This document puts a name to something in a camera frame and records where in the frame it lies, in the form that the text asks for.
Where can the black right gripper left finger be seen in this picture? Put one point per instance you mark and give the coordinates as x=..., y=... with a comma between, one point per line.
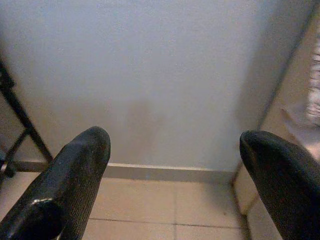
x=65, y=190

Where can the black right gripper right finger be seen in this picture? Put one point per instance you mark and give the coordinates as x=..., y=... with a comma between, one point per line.
x=290, y=190

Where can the black metal stand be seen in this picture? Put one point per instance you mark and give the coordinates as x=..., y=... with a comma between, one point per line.
x=22, y=115

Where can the white fluffy blanket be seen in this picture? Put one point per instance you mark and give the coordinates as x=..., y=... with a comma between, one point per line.
x=315, y=100

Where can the beige bed frame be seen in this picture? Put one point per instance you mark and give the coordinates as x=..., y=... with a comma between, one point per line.
x=287, y=100

